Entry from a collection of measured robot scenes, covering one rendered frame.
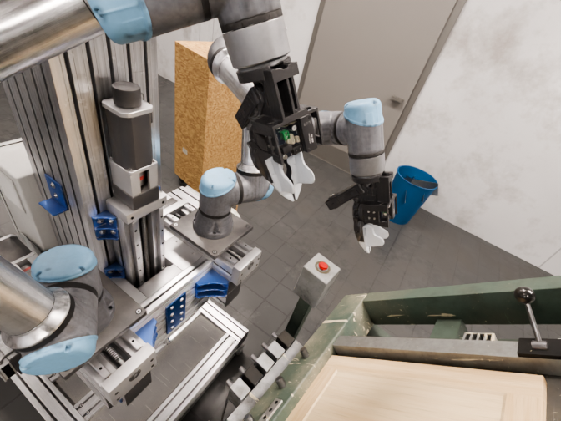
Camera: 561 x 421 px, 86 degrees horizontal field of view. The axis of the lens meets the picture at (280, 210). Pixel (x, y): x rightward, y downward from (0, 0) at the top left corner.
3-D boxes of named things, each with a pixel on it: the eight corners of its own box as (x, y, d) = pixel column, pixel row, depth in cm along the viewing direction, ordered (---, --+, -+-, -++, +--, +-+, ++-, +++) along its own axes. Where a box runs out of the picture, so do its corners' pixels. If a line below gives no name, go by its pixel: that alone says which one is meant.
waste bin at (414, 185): (421, 217, 345) (448, 177, 311) (412, 236, 314) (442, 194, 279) (382, 197, 360) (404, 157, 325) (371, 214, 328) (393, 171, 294)
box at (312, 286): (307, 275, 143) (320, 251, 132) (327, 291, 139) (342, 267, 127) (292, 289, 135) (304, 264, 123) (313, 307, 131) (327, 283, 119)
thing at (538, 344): (533, 349, 66) (513, 286, 69) (555, 350, 63) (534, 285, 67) (528, 352, 63) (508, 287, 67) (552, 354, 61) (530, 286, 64)
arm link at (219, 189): (193, 198, 110) (194, 166, 101) (227, 192, 117) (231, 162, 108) (204, 220, 103) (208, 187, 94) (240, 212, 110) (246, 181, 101)
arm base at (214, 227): (184, 225, 112) (184, 204, 106) (212, 206, 123) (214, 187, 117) (214, 246, 108) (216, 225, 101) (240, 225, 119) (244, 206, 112)
